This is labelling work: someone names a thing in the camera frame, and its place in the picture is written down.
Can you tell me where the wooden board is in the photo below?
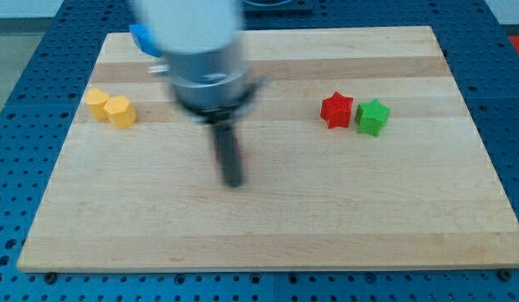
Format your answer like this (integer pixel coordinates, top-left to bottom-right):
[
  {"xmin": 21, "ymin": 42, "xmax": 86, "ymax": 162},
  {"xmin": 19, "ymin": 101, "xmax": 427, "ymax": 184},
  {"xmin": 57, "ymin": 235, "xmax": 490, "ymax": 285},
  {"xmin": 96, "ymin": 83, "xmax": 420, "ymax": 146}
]
[{"xmin": 17, "ymin": 26, "xmax": 519, "ymax": 273}]

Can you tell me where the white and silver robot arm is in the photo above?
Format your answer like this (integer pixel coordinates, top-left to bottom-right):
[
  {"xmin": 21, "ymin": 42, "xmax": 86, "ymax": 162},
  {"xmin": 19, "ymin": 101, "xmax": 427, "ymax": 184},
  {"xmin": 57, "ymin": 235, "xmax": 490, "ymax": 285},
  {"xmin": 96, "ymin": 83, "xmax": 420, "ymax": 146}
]
[{"xmin": 130, "ymin": 0, "xmax": 261, "ymax": 187}]

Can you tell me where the yellow hexagon block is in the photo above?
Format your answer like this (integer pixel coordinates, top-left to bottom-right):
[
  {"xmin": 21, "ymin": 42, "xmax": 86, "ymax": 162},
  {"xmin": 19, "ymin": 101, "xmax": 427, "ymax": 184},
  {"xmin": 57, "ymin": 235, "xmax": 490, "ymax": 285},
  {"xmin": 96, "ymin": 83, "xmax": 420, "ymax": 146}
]
[{"xmin": 103, "ymin": 96, "xmax": 138, "ymax": 129}]

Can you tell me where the green star block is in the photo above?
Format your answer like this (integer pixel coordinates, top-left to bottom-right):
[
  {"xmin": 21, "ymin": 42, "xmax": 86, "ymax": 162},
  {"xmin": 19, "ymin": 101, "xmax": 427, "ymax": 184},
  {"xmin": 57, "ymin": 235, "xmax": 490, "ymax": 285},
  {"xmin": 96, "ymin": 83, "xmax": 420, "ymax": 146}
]
[{"xmin": 355, "ymin": 99, "xmax": 392, "ymax": 137}]

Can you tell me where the red star block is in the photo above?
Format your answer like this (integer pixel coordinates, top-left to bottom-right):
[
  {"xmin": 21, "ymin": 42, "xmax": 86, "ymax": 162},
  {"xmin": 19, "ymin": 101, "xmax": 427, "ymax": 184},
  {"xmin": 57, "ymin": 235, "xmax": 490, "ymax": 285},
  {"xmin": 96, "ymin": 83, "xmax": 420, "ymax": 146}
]
[{"xmin": 319, "ymin": 91, "xmax": 354, "ymax": 128}]

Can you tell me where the blue block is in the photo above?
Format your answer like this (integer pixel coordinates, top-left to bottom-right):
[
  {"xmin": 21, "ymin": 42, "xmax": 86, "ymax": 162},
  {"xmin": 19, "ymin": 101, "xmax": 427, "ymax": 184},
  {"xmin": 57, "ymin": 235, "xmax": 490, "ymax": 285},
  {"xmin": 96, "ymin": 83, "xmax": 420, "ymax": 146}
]
[{"xmin": 129, "ymin": 23, "xmax": 163, "ymax": 58}]

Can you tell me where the red circle block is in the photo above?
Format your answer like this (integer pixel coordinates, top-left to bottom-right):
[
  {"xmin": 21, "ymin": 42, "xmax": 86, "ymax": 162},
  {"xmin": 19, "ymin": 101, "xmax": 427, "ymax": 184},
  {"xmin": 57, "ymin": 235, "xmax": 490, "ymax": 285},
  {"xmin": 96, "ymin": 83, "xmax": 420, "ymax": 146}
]
[{"xmin": 214, "ymin": 134, "xmax": 241, "ymax": 163}]

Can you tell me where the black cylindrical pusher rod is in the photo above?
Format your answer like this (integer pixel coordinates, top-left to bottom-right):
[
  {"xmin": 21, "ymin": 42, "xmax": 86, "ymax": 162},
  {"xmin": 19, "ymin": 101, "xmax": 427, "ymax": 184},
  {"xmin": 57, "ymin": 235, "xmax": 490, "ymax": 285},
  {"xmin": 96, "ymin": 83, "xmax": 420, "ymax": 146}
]
[{"xmin": 211, "ymin": 122, "xmax": 243, "ymax": 188}]

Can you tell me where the yellow heart block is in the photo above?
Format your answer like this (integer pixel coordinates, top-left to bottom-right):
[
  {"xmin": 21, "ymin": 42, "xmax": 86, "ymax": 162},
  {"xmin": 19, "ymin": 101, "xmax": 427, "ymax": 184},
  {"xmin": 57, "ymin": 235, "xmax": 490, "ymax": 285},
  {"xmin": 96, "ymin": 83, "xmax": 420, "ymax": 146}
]
[{"xmin": 85, "ymin": 88, "xmax": 110, "ymax": 120}]

